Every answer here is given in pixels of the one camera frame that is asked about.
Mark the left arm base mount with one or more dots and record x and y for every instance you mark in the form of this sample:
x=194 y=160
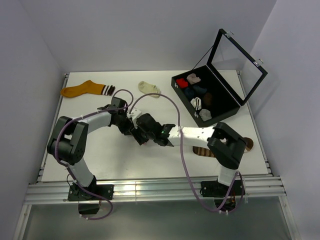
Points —
x=90 y=199

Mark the aluminium table frame rail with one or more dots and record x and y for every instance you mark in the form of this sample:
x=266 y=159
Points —
x=170 y=189

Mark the rolled white striped sock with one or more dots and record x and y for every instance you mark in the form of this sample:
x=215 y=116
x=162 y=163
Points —
x=196 y=103

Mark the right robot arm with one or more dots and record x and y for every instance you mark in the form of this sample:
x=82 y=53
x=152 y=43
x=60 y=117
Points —
x=223 y=141

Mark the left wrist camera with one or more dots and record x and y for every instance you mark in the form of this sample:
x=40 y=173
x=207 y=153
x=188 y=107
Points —
x=118 y=103

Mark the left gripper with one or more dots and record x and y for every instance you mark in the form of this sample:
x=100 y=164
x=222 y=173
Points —
x=125 y=130

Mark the mustard yellow sock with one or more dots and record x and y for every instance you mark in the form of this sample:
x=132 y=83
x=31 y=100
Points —
x=88 y=87

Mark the brown cream striped sock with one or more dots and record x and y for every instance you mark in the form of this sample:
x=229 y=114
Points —
x=204 y=152

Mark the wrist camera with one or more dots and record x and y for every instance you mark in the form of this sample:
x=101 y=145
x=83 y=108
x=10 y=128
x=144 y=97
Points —
x=118 y=103
x=134 y=115

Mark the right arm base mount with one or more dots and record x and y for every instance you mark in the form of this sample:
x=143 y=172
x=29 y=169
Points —
x=213 y=188

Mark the rolled teal sock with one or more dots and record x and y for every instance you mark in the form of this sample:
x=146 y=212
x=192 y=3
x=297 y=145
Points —
x=189 y=93

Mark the rolled red sock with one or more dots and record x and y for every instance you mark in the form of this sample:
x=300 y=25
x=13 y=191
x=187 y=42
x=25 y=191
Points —
x=182 y=83

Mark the rolled navy sock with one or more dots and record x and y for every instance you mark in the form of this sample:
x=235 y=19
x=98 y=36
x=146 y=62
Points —
x=199 y=90

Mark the rolled beige sock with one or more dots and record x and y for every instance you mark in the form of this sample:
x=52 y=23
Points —
x=193 y=79

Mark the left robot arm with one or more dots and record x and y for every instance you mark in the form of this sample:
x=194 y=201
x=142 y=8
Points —
x=67 y=143

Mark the black storage box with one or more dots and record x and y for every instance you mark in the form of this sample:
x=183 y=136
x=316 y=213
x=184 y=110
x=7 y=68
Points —
x=229 y=73

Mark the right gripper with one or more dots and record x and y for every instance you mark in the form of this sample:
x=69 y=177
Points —
x=140 y=139

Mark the dark brown sock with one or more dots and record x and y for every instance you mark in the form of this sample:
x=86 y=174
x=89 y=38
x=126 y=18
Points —
x=207 y=99

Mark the cream ankle sock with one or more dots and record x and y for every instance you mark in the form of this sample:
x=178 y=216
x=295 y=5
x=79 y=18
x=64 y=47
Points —
x=147 y=88

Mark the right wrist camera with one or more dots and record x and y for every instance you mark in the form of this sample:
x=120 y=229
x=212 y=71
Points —
x=134 y=115

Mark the rolled grey sock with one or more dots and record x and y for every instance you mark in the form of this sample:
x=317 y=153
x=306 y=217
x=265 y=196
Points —
x=205 y=114

